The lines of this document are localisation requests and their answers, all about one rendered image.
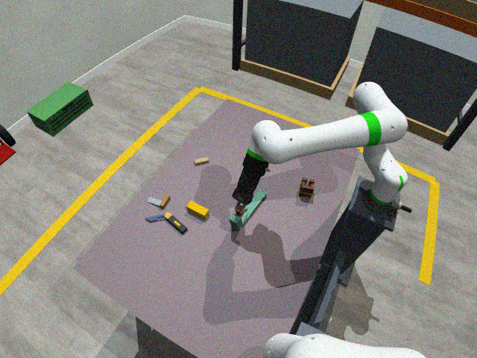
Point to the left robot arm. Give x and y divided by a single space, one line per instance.
319 345

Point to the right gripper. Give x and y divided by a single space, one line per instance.
249 179

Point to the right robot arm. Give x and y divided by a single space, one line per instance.
369 128

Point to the green l-shaped bar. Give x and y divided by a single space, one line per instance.
237 222

